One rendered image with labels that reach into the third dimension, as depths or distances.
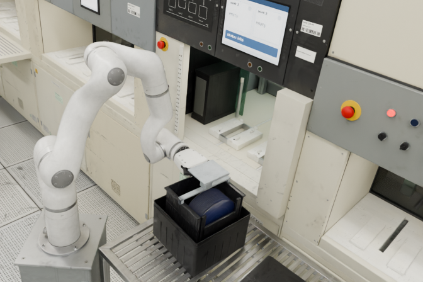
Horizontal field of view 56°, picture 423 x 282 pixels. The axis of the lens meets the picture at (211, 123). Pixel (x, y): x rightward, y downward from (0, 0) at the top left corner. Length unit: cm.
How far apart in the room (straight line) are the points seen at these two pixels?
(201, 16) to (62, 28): 173
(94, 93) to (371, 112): 87
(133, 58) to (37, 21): 184
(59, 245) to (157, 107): 64
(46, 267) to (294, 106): 108
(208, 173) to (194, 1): 72
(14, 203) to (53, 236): 150
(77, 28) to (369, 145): 249
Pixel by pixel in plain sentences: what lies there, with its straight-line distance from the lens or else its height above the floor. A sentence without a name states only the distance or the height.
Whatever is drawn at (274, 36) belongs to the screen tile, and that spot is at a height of 157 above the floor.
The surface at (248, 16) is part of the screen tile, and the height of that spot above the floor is 161.
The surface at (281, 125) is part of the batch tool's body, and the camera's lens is 146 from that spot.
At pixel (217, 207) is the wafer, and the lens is 148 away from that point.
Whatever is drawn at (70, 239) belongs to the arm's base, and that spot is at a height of 80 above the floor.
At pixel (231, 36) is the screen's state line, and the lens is 159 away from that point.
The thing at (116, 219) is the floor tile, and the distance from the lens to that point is 286.
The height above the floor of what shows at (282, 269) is 86.
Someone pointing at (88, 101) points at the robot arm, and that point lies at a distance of 133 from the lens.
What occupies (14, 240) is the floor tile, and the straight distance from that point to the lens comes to 285.
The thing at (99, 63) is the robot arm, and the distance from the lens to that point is 127.
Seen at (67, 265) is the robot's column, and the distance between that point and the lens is 162.
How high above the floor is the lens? 198
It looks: 30 degrees down
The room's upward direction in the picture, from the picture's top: 7 degrees clockwise
